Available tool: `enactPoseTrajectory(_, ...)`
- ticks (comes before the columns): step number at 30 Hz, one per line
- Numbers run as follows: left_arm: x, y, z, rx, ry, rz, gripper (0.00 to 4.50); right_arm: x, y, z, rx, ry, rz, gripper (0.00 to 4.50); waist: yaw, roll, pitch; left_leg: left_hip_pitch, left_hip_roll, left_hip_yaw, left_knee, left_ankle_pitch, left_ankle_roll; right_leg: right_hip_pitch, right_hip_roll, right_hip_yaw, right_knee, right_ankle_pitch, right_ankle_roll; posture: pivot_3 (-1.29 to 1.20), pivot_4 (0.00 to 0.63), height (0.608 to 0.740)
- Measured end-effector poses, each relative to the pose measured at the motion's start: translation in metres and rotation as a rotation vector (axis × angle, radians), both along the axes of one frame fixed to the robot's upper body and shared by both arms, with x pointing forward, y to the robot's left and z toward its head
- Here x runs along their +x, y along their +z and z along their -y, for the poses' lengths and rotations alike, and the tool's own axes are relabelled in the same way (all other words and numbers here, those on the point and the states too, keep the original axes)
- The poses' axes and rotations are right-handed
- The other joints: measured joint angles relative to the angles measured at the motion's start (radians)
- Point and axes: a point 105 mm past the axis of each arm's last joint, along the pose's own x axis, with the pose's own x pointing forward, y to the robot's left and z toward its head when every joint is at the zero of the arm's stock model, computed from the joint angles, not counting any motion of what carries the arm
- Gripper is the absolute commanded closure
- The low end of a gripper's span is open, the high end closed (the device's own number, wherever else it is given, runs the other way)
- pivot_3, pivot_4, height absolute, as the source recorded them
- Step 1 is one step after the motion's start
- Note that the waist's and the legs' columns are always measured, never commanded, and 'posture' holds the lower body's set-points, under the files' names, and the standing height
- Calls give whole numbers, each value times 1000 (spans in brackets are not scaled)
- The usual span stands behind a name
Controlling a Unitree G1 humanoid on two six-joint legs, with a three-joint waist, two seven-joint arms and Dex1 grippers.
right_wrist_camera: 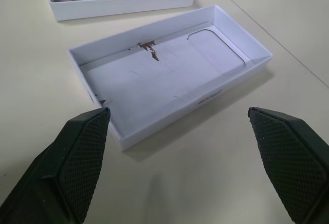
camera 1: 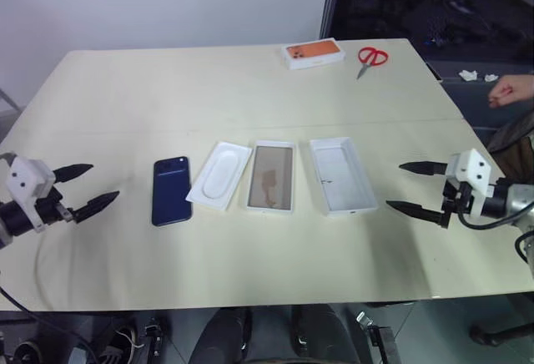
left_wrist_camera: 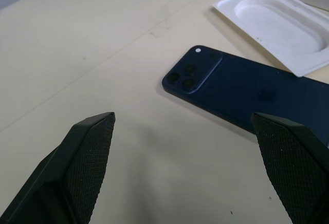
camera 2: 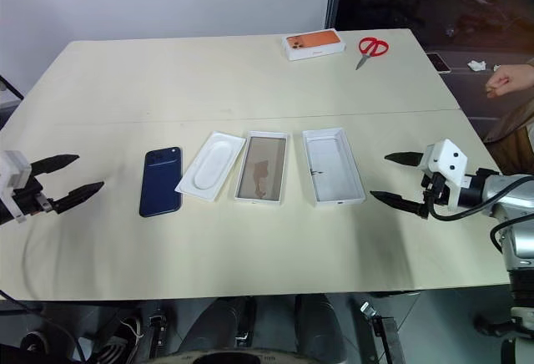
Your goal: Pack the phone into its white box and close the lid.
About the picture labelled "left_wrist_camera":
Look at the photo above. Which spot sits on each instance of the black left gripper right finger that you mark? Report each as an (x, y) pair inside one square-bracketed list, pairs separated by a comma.
[(295, 162)]

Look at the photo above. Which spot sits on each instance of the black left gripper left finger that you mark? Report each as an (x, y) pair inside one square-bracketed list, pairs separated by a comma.
[(77, 162)]

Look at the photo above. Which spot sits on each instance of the dark blue smartphone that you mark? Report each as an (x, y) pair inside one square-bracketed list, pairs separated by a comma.
[(231, 88)]

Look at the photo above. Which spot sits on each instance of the white moulded pulp tray insert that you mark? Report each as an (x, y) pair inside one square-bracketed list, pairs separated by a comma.
[(277, 21)]

